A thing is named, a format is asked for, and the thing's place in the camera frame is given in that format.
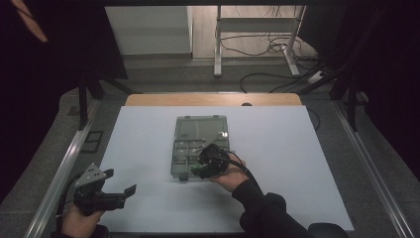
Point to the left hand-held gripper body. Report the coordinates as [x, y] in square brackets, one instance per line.
[89, 195]

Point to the aluminium rail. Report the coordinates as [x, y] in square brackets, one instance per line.
[59, 178]
[373, 172]

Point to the person's left hand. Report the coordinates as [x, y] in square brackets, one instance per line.
[79, 223]

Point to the black metal stand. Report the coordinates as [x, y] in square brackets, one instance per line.
[83, 102]
[351, 99]

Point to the small green plastic part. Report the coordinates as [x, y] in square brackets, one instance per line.
[196, 170]

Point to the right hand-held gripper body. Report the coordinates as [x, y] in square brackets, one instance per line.
[216, 160]

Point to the white board panel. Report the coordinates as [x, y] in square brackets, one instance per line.
[148, 29]

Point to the white metal desk frame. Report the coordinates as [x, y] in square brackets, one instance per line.
[256, 24]

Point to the person's right hand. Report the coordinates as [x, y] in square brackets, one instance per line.
[236, 175]

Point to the transparent grey compartment box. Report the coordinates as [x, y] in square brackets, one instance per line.
[198, 127]

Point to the black rectangular frame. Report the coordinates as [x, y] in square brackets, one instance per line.
[92, 141]

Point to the white paper sheet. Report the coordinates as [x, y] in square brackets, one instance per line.
[280, 158]

